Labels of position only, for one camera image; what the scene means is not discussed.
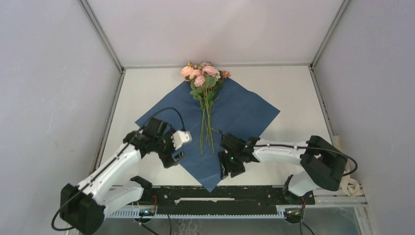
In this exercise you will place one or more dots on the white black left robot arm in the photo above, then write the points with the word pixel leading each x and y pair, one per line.
pixel 87 204

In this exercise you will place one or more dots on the blue wrapping paper sheet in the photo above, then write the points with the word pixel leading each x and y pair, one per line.
pixel 236 110

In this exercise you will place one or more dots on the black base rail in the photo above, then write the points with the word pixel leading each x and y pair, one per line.
pixel 234 199

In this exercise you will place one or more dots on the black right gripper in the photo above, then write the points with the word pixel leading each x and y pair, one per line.
pixel 223 157

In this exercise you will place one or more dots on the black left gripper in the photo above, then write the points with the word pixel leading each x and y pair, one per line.
pixel 167 158

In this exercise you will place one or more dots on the cream ribbon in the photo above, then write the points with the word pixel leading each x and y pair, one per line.
pixel 348 185

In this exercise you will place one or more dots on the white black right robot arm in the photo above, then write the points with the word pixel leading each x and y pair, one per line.
pixel 323 164

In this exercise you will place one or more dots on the white cable duct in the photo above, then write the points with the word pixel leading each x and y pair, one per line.
pixel 130 212

